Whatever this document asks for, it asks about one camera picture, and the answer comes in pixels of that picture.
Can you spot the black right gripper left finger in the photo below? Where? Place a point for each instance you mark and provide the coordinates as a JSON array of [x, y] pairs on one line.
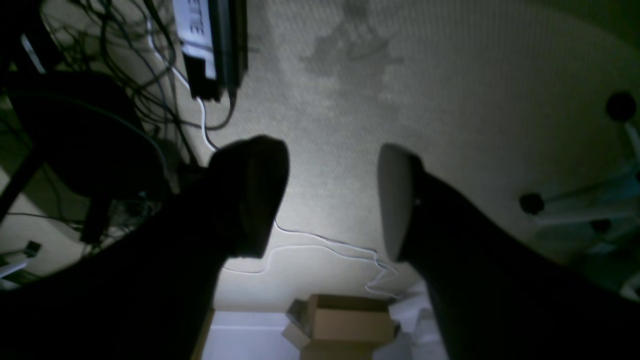
[[147, 296]]

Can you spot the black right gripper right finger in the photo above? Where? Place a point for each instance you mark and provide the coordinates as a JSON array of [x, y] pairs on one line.
[[493, 297]]

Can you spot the chair base with casters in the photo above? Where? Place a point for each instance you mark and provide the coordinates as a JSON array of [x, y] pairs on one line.
[[594, 230]]

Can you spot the brown cardboard box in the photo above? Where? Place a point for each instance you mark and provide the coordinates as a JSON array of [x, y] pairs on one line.
[[336, 327]]

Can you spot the black and white device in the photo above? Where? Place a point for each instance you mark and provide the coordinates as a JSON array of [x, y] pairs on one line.
[[214, 39]]

